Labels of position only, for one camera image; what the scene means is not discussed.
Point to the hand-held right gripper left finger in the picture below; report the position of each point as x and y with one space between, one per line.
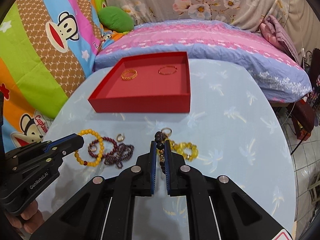
152 170

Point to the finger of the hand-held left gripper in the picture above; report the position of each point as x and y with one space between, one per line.
70 146
48 147

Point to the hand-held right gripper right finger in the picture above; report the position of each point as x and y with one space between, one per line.
168 170

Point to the thin garnet bead strand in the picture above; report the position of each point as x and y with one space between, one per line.
122 152

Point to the red jewelry box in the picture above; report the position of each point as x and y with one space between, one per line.
150 87

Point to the person's left hand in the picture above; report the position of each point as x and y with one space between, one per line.
28 216

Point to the light blue palm print tablecloth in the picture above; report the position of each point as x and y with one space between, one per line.
225 130

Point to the cartoon monkey blanket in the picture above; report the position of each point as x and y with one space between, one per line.
37 67

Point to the rose gold bangle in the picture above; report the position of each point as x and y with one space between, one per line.
165 74

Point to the pink purple pillow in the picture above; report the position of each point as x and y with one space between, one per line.
212 45

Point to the green pillow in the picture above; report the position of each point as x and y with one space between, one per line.
116 18

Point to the dark red stool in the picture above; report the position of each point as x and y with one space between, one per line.
303 113

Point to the small white stool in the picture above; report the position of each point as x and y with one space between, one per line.
313 191

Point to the grey floral sheet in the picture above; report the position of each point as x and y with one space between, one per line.
155 0

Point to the folded pink blanket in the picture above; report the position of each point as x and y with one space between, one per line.
277 35

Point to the black metal chair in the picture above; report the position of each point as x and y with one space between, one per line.
311 56

